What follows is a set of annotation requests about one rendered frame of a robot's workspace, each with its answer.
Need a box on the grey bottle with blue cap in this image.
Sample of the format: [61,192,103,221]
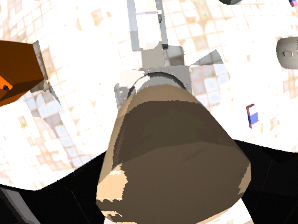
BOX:
[220,0,241,6]

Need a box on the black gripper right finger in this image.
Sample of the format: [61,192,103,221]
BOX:
[233,139,298,224]

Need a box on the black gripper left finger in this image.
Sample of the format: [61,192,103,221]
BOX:
[0,151,106,224]

